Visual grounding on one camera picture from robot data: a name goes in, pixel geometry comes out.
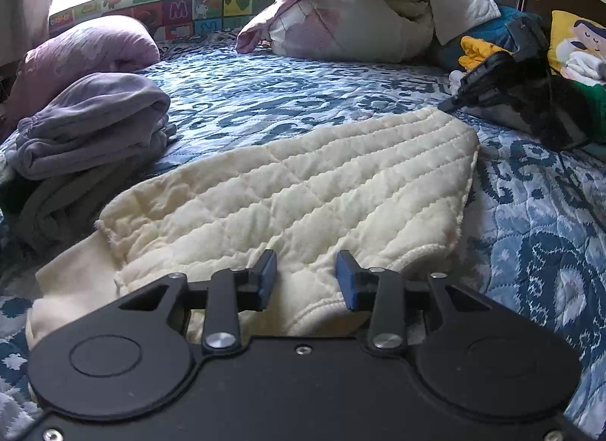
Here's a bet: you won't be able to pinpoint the teal garment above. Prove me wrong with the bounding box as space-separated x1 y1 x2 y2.
436 4 546 70

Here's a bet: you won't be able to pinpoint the cream quilted pants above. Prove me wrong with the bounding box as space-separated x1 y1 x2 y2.
25 106 482 348

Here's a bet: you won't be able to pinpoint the yellow garment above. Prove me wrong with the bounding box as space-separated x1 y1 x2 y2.
458 35 513 71

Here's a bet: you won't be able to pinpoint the grey folded garment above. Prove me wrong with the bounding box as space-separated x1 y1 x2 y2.
12 126 177 255

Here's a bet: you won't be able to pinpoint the purple sweatpants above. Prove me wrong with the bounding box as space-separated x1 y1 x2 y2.
16 72 179 182

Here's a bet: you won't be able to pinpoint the grey curtain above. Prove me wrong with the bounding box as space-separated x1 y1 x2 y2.
0 0 58 70

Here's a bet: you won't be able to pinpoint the colourful alphabet play mat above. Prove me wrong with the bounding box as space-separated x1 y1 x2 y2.
47 0 286 42

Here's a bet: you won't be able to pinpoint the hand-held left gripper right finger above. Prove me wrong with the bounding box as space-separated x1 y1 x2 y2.
335 250 490 355

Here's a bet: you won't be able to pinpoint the blue patterned bed quilt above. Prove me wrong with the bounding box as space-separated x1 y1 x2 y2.
0 27 606 441

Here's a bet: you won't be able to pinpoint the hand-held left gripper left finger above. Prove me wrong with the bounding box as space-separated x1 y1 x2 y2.
116 250 278 355

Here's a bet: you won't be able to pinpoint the yellow cartoon pillow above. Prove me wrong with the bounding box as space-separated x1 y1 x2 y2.
546 9 606 139

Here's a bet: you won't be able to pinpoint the purple pillow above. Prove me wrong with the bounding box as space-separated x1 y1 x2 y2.
4 15 162 125

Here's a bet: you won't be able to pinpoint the white pink floral comforter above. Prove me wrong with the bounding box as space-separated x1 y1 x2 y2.
236 0 503 64

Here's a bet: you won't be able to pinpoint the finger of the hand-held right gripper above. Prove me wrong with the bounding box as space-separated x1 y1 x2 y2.
438 86 509 113
460 52 518 92

